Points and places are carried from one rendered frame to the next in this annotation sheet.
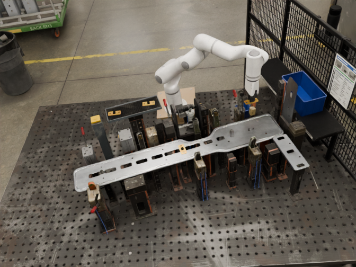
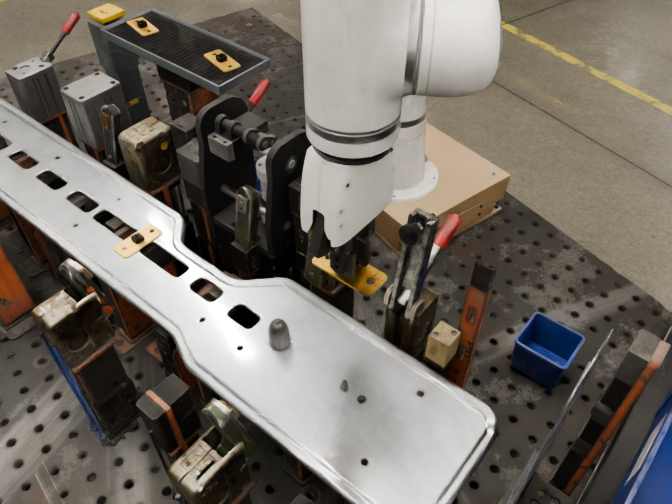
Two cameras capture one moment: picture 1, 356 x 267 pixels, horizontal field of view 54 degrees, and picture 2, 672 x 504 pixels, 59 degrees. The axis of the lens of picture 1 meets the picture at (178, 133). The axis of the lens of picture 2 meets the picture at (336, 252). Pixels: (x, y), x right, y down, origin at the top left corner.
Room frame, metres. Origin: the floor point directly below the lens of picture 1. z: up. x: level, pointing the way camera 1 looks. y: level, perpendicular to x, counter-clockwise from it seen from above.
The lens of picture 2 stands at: (1.30, -0.81, 1.75)
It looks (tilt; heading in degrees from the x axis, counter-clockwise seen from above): 46 degrees down; 50
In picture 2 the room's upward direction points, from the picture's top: straight up
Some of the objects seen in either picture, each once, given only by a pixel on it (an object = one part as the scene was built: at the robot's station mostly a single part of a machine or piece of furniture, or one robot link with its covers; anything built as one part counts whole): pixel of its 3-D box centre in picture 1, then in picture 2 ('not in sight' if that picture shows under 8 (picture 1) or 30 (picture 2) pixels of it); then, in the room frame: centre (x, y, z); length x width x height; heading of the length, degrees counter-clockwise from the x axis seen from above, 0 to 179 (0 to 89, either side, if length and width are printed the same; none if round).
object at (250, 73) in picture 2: (133, 108); (182, 47); (1.80, 0.27, 1.16); 0.37 x 0.14 x 0.02; 101
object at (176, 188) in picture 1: (173, 168); (131, 279); (1.50, 0.06, 0.84); 0.17 x 0.06 x 0.29; 11
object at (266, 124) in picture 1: (179, 151); (128, 240); (1.50, 0.00, 1.00); 1.38 x 0.22 x 0.02; 101
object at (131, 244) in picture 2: (182, 148); (137, 238); (1.51, -0.01, 1.01); 0.08 x 0.04 x 0.01; 11
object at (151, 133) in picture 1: (155, 150); (162, 204); (1.64, 0.17, 0.89); 0.13 x 0.11 x 0.38; 11
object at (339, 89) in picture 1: (343, 81); not in sight; (1.61, -1.03, 1.30); 0.23 x 0.02 x 0.31; 11
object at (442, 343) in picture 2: (251, 127); (430, 400); (1.74, -0.53, 0.88); 0.04 x 0.04 x 0.36; 11
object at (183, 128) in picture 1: (188, 130); (263, 226); (1.73, -0.07, 0.94); 0.18 x 0.13 x 0.49; 101
